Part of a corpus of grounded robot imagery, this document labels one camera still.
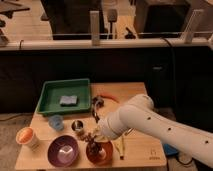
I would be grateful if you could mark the orange carrot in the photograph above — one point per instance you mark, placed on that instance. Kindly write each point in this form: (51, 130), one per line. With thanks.
(110, 97)

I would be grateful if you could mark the purple bowl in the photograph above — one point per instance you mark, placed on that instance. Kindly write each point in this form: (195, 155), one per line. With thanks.
(63, 151)

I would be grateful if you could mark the black handled metal utensil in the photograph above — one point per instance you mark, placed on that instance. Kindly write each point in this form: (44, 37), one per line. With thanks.
(97, 103)

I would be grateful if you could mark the white guard rail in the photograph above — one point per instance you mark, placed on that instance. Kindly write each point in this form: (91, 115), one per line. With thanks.
(7, 45)

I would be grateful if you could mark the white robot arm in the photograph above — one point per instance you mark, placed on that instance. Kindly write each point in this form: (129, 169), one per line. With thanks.
(138, 113)

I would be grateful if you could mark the blue plastic cup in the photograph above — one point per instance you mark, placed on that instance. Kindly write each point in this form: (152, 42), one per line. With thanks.
(56, 122)

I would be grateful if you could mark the dark grape bunch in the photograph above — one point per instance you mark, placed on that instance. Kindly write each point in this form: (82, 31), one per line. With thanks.
(92, 146)

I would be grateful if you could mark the yellow banana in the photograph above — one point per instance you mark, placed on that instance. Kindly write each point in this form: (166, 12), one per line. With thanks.
(119, 145)

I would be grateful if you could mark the orange and white cup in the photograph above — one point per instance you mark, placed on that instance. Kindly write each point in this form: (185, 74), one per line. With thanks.
(27, 137)

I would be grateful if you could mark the grey sponge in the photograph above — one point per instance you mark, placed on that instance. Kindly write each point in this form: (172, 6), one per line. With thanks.
(68, 100)

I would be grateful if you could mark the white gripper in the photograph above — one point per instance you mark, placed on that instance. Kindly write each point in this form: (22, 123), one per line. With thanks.
(103, 130)

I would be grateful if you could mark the small metal cup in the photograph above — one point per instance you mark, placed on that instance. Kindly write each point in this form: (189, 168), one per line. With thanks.
(78, 127)

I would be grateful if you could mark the green plastic tray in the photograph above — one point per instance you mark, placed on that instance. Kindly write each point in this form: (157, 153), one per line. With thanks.
(52, 91)

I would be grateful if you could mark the red bowl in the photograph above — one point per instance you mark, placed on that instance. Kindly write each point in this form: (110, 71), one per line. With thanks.
(104, 156)

